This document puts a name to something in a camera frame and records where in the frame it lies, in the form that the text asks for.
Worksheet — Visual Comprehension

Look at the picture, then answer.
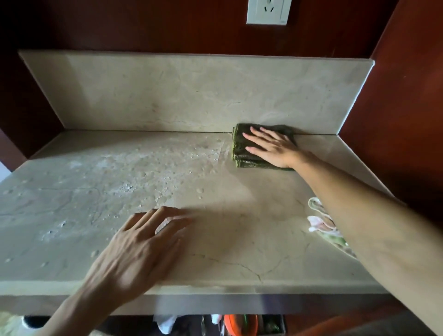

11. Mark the person's right hand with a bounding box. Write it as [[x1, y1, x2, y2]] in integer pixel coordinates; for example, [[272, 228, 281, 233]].
[[243, 127, 306, 170]]

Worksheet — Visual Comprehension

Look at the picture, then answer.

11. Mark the person's left hand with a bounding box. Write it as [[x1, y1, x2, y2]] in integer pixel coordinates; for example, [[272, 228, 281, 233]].
[[82, 206, 194, 306]]

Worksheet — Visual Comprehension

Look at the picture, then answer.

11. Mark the green cleaning cloth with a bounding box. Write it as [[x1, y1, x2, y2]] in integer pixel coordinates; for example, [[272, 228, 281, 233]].
[[231, 123, 298, 171]]

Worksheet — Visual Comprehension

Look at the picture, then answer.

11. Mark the person's left forearm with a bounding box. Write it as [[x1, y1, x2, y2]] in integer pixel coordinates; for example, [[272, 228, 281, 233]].
[[33, 284, 108, 336]]

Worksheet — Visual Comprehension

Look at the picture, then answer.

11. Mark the person's right forearm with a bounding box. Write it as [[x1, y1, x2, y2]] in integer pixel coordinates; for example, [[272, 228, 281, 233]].
[[293, 152, 443, 336]]

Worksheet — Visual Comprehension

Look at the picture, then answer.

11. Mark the beige marble backsplash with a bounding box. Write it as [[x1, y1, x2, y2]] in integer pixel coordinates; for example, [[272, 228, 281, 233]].
[[18, 49, 376, 135]]

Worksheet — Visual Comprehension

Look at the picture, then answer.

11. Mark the crumpled white rag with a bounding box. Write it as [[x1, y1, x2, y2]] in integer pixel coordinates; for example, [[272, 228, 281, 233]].
[[153, 314, 178, 335]]

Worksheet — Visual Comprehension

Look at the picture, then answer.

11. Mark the white patterned cloth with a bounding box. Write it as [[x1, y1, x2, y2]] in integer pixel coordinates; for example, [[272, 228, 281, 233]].
[[307, 197, 358, 259]]

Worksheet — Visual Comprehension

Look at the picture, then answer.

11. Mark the orange plastic bowl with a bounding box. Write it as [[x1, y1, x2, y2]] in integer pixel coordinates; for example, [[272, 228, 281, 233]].
[[223, 314, 259, 336]]

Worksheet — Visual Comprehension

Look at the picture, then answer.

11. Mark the white wall socket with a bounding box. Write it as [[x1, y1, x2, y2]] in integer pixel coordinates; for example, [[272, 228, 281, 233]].
[[246, 0, 292, 25]]

